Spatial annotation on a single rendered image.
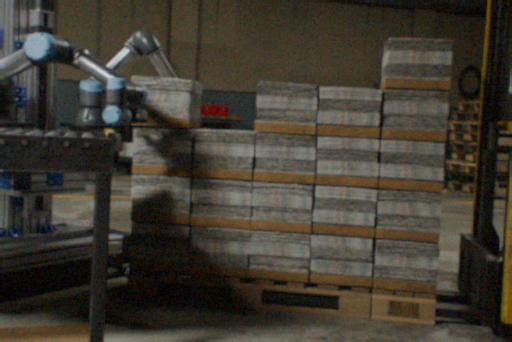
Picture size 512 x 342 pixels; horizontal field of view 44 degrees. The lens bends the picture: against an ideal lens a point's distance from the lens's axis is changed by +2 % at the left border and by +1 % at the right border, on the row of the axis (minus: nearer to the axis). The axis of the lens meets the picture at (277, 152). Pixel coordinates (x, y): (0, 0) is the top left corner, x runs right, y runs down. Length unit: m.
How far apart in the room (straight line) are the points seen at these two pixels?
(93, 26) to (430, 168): 7.37
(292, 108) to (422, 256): 0.90
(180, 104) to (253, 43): 7.02
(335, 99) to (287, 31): 7.27
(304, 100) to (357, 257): 0.77
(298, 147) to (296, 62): 7.26
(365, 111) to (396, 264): 0.72
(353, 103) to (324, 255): 0.72
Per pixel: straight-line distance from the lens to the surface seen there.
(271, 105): 2.91
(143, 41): 3.58
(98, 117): 3.48
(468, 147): 9.25
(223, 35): 9.86
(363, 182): 2.89
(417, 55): 2.92
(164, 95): 3.00
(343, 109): 2.89
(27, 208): 3.45
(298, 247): 2.95
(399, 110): 2.89
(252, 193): 2.94
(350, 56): 10.46
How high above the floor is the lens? 0.90
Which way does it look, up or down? 3 degrees down
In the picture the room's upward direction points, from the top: 3 degrees clockwise
